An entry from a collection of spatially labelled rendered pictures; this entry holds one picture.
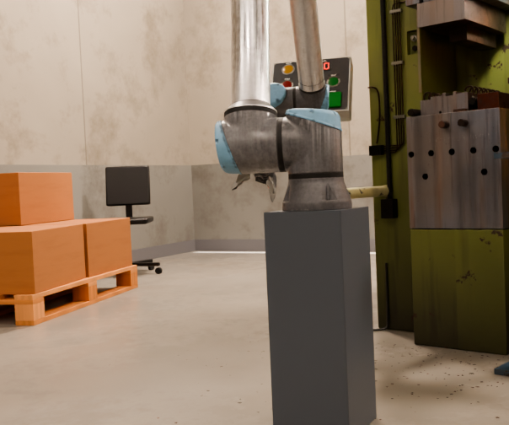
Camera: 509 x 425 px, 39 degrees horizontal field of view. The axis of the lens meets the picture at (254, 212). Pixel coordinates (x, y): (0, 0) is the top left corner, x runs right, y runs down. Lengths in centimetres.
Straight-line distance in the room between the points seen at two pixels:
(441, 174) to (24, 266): 217
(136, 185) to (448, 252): 357
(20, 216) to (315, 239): 301
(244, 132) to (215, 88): 554
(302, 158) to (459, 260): 113
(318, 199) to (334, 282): 22
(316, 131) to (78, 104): 451
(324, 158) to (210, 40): 572
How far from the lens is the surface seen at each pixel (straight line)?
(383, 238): 324
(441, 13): 299
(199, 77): 757
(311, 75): 241
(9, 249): 394
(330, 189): 190
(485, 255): 282
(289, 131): 191
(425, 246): 292
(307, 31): 232
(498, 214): 279
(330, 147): 191
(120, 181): 599
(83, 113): 629
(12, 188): 466
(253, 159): 192
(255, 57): 202
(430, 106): 297
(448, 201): 286
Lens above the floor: 68
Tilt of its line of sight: 2 degrees down
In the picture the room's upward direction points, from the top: 3 degrees counter-clockwise
